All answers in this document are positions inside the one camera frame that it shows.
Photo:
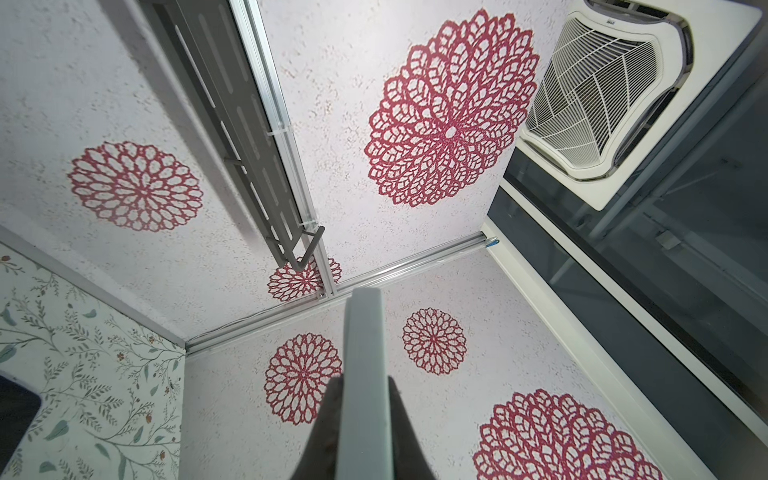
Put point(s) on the light blue phone case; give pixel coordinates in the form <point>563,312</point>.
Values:
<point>365,449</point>

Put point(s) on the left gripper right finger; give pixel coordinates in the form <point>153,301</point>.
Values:
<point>408,459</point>

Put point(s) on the black phone bottom left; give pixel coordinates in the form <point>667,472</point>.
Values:
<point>18,409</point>

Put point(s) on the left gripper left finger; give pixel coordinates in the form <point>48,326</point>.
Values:
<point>319,457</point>

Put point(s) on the grey slotted wall shelf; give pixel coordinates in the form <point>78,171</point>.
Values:
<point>212,58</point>

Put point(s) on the white ceiling air vent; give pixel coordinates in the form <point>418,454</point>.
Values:
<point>621,75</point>

